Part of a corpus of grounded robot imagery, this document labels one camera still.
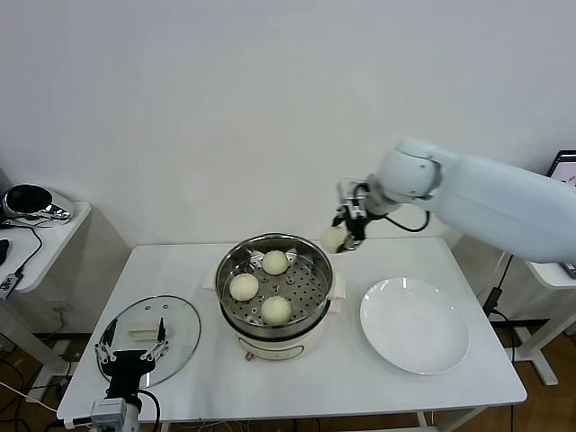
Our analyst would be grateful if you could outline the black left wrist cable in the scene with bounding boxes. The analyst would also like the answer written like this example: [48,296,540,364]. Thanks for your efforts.
[137,390,162,427]

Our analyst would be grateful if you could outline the cream electric cooking pot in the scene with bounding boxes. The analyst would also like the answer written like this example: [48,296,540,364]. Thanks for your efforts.
[202,269,349,365]

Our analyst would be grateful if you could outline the white round plate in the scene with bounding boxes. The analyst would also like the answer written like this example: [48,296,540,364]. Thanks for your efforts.
[359,278,473,377]

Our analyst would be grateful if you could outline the thin white floor cable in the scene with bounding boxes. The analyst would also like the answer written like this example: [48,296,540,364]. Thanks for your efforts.
[0,380,60,413]

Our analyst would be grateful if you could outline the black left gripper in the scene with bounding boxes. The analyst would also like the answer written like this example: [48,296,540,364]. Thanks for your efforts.
[94,317,171,400]

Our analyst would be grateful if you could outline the round glass pot lid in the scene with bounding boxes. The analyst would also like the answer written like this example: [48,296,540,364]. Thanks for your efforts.
[96,294,203,392]

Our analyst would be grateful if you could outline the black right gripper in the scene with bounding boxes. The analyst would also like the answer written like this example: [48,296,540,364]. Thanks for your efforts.
[331,204,374,254]

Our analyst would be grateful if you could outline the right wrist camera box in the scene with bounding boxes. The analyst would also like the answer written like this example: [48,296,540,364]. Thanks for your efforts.
[337,178,371,212]

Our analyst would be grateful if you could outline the dark grey open laptop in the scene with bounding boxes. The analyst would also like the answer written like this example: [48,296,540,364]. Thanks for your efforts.
[547,150,576,278]

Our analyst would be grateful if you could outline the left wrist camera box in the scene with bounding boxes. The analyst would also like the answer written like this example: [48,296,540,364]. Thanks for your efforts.
[91,399,128,428]

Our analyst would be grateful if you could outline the white side table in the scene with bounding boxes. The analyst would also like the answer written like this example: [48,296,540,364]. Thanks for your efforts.
[0,201,95,402]
[508,258,576,388]

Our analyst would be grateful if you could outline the white steamed baozi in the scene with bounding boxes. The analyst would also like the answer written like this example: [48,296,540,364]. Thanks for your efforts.
[262,249,290,275]
[260,295,293,326]
[321,227,346,253]
[229,274,260,302]

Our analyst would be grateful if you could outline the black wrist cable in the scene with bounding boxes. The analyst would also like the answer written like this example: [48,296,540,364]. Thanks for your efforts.
[137,390,162,427]
[382,210,432,234]

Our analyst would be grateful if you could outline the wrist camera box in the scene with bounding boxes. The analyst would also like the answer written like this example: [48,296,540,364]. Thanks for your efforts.
[337,178,371,212]
[91,399,128,428]

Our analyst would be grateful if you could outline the black laptop power cable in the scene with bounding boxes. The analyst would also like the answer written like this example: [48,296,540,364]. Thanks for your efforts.
[483,254,514,325]

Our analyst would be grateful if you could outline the thin black desk cable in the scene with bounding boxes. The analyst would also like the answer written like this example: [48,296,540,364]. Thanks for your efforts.
[0,222,45,275]

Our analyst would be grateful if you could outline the small grey usb adapter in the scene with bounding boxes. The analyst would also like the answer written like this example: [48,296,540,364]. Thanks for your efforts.
[0,271,26,301]

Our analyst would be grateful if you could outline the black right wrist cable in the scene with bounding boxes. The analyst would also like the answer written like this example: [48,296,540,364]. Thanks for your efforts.
[382,210,432,234]

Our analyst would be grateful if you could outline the stainless steel steamer basket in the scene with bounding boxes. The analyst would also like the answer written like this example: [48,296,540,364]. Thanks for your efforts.
[215,232,336,339]

